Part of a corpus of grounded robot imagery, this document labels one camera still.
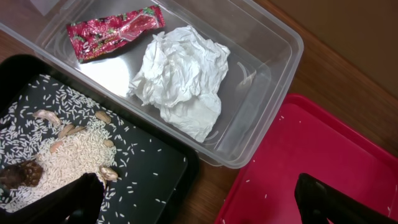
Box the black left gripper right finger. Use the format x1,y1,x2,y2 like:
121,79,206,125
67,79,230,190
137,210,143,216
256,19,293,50
294,173,397,224

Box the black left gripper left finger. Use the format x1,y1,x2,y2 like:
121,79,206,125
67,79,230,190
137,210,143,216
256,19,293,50
1,173,104,224

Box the rice and food scraps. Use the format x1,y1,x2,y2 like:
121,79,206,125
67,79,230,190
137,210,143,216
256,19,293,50
0,73,187,224

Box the red snack wrapper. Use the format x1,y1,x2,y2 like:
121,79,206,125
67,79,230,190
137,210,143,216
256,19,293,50
67,5,165,63

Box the white napkin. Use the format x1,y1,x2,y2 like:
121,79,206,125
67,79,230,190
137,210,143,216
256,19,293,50
128,26,230,142

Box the black waste tray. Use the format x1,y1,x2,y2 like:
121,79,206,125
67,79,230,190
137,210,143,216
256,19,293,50
1,55,200,224

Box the clear plastic waste bin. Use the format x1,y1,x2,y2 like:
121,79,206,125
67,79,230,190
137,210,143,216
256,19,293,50
1,0,303,169

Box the red plastic tray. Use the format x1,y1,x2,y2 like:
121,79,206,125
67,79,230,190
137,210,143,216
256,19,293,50
216,95,397,223

